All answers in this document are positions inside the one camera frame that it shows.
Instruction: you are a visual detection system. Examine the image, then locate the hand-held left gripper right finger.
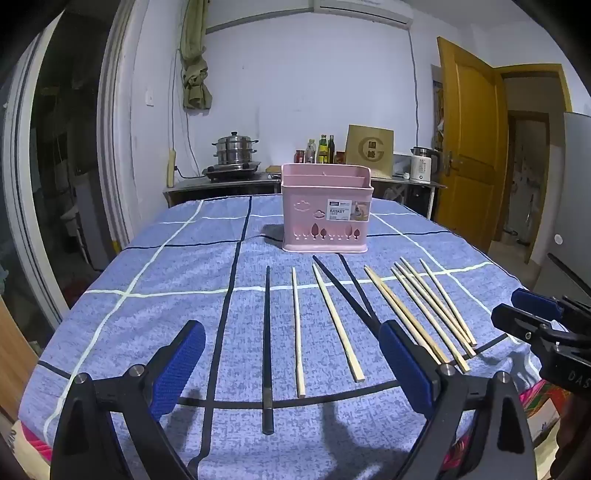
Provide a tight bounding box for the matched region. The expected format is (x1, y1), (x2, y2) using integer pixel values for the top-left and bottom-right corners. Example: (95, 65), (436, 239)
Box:
(379, 320), (539, 480)

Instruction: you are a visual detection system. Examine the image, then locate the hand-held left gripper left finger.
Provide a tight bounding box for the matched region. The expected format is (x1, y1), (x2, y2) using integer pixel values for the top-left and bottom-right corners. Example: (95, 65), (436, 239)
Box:
(50, 320), (207, 480)

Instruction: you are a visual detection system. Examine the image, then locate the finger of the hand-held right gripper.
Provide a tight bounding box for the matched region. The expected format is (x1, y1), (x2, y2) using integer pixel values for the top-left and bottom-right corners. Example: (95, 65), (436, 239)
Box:
(512, 288), (578, 320)
(491, 303), (555, 343)

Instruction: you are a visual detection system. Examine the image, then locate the pink plastic utensil basket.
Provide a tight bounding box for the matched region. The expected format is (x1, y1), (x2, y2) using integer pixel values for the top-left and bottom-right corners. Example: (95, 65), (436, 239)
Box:
(281, 163), (374, 254)

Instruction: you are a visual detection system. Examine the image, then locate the colourful striped cloth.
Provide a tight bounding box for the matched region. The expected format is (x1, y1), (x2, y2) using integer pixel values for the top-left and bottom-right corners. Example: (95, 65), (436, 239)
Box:
(519, 387), (572, 417)

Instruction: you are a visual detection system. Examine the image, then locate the blue checkered blanket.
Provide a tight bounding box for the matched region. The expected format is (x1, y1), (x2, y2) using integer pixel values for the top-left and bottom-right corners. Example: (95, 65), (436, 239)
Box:
(21, 196), (568, 480)

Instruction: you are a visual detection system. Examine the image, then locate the grey refrigerator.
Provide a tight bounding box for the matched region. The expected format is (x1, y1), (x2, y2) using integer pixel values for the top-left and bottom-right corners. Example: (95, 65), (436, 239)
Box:
(531, 112), (591, 296)

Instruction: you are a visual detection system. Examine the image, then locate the yellow wooden door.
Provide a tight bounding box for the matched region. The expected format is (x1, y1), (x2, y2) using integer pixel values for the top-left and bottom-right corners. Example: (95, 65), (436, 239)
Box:
(436, 37), (509, 254)

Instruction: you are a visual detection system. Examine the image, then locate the white electric kettle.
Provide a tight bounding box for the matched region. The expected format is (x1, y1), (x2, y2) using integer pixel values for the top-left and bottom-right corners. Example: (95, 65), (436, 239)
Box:
(411, 146), (440, 182)

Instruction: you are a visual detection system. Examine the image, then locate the black gas stove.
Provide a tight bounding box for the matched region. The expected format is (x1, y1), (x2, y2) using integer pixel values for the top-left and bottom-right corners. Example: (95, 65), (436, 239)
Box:
(202, 161), (262, 182)

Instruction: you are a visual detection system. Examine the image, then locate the brown cardboard gift box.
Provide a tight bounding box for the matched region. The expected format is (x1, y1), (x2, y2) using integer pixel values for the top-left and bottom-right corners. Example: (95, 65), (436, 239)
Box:
(345, 124), (394, 179)

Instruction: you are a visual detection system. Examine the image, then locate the stainless steel steamer pot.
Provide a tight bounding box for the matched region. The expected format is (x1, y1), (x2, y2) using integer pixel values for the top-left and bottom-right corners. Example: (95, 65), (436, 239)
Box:
(212, 131), (259, 166)

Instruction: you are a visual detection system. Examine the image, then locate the tied green curtain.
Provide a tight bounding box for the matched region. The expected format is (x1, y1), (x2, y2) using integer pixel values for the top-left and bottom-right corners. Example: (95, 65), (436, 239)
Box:
(179, 0), (214, 110)

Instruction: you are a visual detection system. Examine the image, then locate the white air conditioner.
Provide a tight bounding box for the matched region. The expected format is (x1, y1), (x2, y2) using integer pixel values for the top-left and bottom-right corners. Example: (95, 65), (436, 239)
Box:
(314, 0), (414, 27)

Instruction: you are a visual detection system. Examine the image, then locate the yellow wooden door frame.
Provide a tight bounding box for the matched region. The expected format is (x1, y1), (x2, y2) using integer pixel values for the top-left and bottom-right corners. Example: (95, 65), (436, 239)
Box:
(495, 64), (574, 265)

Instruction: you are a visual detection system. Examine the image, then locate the thin wall cable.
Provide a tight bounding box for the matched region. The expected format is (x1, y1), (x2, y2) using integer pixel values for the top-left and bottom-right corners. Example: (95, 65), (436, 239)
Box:
(172, 46), (205, 179)

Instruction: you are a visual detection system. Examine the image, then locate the white sliding door frame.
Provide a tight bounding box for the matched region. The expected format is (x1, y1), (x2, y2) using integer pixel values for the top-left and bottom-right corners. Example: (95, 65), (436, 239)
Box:
(4, 0), (160, 326)

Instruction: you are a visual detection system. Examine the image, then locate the air conditioner cable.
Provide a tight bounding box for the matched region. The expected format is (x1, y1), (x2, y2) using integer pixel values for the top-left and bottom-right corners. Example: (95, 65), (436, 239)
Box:
(407, 23), (422, 149)

